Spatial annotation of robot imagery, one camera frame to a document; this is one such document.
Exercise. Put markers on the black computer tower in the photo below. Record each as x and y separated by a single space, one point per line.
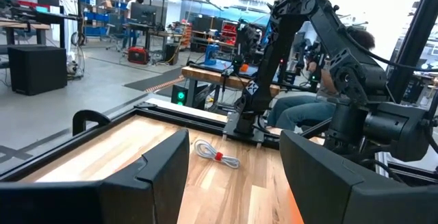
171 54

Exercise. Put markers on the wooden workbench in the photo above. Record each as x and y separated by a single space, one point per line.
208 76

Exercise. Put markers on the black cube cabinet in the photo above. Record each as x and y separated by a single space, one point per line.
37 70

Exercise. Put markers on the wooden top desk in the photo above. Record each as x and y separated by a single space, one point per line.
20 25

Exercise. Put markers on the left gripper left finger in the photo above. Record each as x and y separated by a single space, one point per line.
137 196

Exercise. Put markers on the black box green lights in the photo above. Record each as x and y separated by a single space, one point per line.
179 95

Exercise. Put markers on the black floor mat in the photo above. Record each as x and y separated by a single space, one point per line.
154 80

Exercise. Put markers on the orange tray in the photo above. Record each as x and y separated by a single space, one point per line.
295 213

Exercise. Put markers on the red tool case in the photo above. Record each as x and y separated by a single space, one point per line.
138 56

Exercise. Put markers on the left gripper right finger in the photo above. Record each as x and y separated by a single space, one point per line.
342 196

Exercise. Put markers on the shelf with blue bins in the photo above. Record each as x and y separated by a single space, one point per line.
96 16

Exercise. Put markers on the background black robot arm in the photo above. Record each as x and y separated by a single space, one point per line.
248 39

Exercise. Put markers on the silver metal bracket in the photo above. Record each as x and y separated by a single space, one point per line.
381 165

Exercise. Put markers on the blue container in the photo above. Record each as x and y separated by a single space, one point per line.
211 54

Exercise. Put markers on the person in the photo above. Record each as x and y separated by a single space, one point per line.
297 109
131 18

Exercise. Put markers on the black arched bracket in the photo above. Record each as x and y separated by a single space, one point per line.
76 124

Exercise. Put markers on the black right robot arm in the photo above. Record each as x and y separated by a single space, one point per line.
284 46

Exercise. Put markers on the rack with red bins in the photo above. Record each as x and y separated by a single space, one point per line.
229 32

